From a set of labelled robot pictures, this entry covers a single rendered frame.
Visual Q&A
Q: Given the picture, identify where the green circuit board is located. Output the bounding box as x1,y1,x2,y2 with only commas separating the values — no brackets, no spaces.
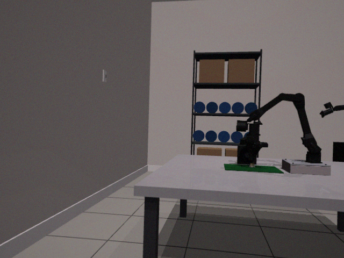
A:
224,163,284,174

